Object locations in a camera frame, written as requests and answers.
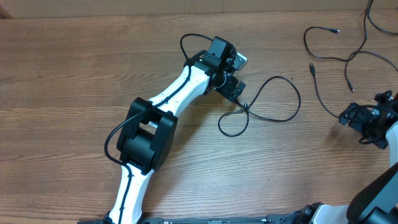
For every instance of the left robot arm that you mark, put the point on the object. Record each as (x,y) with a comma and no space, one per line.
(146,135)

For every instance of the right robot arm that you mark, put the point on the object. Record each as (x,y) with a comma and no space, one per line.
(376,202)

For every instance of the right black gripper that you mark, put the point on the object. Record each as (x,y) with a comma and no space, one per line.
(357,120)

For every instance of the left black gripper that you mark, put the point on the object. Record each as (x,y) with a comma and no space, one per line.
(224,89)

